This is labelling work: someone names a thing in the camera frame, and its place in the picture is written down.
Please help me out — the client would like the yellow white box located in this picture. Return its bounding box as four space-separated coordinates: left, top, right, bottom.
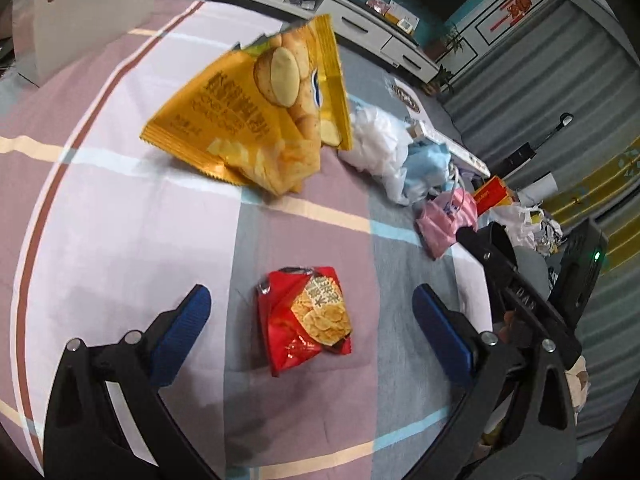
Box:
387 2 420 33

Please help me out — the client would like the oval brown badge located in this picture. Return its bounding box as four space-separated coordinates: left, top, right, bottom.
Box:
392 79 426 113

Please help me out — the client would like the red door decoration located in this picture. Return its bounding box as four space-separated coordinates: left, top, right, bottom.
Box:
490 0 541 33

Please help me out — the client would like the yellow potato chip bag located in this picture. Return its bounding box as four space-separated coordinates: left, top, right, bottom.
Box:
140 14 355 197

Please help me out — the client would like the grey cloth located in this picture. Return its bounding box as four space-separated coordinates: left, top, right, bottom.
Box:
514 249 557 306

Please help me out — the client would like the potted plant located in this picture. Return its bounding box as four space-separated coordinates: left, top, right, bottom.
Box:
425 25 478 61
425 67 456 96

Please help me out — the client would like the pink face mask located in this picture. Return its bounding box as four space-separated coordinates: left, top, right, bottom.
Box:
416 189 479 261

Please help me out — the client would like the white paper sheet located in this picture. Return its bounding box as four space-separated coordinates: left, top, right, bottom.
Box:
520 174 560 206

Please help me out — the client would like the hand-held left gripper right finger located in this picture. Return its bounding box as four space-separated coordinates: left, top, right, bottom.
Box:
400 283 581 480

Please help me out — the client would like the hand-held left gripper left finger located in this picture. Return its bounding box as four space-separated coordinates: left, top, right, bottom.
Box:
44 284 221 480

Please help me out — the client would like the crumpled white plastic bag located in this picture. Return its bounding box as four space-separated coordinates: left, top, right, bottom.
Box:
339 104 418 207

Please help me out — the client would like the pile of plastic bags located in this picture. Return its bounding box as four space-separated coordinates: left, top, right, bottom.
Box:
492 202 566 256

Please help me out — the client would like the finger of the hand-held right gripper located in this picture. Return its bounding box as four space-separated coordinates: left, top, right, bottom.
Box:
457 227 583 358
487 221 518 273

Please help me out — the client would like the light blue plastic bag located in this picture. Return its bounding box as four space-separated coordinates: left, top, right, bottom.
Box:
400 141 453 203

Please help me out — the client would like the red cardboard box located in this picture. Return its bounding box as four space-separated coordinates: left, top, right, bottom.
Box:
472 176 516 213

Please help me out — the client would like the red snack packet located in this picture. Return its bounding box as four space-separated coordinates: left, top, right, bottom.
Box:
256 266 353 378

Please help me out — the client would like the white TV cabinet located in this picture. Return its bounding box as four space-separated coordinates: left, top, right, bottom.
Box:
197 0 441 83

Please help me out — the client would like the long white box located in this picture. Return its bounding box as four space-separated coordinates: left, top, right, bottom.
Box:
407 119 492 178

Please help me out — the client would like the checked pastel bed sheet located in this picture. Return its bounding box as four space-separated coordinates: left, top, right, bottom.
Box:
0 0 493 480

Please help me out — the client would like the black box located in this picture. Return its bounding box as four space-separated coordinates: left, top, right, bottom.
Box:
502 144 535 167

